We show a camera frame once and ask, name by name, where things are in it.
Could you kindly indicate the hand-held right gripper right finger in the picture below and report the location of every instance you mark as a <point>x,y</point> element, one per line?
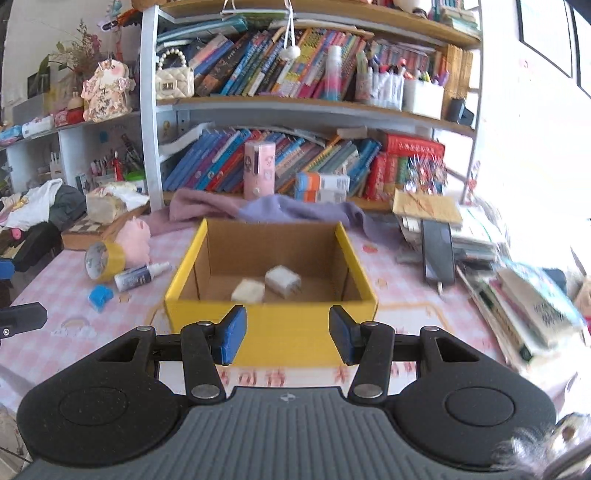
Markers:
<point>339,334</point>

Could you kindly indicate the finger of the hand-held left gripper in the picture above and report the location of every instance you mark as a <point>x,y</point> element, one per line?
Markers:
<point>25,319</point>
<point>5,269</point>

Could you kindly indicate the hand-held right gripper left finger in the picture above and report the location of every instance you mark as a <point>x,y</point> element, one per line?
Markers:
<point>233,334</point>

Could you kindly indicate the yellow cardboard box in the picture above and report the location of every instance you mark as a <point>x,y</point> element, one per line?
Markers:
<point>286,332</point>

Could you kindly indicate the white charger plug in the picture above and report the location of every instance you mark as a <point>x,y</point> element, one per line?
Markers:
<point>281,279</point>

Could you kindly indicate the yellow tape roll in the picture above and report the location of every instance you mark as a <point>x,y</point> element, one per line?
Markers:
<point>115,258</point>

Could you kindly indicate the white spray bottle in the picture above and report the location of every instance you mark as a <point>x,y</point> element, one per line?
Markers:
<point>134,278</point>

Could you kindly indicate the pink pig toy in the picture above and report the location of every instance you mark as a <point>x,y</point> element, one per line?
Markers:
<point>134,240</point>

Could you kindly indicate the black bag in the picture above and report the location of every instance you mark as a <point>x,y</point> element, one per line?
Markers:
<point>32,247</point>

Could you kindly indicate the white garment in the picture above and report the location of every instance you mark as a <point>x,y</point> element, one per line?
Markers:
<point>32,203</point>

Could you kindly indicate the wooden chessboard box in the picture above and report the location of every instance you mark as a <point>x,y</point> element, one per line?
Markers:
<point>83,233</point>

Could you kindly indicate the dark grey garment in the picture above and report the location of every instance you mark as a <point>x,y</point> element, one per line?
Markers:
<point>69,205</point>

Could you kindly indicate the beige tissue pack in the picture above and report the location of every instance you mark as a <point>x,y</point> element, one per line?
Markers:
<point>104,205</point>

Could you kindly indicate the black smartphone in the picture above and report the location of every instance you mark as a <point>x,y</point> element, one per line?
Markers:
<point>436,251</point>

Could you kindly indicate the purple cloth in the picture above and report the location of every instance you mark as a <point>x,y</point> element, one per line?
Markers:
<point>295,210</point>

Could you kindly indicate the pink cloth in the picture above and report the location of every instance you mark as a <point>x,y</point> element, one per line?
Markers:
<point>198,203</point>

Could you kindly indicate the orange white small box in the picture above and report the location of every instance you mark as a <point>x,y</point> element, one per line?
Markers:
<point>323,196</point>
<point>323,181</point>

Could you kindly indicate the white side shelf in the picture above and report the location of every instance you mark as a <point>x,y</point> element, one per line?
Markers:
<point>69,143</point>

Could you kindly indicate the cup of pens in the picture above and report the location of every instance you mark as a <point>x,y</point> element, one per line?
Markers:
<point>108,168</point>

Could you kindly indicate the brown notebook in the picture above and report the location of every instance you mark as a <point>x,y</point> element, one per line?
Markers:
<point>425,205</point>

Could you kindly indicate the stack of books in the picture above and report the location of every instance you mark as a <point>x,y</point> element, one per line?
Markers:
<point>503,318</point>

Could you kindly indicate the stack of papers and booklets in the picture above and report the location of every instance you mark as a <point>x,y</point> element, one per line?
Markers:
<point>475,240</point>

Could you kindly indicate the pink cylinder box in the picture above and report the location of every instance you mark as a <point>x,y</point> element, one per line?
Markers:
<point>259,170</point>

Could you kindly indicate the row of blue books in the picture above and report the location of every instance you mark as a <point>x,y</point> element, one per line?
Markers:
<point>217,161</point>

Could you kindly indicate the floral plush doll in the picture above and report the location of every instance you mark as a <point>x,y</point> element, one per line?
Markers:
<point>106,94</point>

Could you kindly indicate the thick blue cover book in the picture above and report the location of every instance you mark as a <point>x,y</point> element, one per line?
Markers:
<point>540,304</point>

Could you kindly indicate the grey furry cloth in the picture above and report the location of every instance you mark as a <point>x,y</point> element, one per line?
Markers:
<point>526,452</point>

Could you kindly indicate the wooden metal bookshelf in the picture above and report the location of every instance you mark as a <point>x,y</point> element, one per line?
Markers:
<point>147,92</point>

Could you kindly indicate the dried flower bunch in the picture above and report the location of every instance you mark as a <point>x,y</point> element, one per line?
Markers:
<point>78,50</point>

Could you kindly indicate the clear pen holder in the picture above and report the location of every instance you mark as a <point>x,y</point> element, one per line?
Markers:
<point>387,90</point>

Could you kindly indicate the white pen box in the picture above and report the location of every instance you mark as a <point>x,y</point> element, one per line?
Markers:
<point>422,99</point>

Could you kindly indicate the white quilted handbag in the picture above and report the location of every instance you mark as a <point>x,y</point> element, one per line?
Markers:
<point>174,83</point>

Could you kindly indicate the black desk gadget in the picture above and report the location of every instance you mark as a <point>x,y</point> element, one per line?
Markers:
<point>459,111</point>

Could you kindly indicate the row of slanted colourful books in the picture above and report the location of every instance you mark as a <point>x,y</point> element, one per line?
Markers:
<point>268,64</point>

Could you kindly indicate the row of yellow books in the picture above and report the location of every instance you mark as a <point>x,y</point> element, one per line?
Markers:
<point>457,74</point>

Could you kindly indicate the white hanging pompom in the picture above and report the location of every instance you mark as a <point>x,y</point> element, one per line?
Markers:
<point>291,51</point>

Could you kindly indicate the black picture frame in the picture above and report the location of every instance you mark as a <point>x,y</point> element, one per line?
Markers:
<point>582,55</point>
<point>545,32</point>

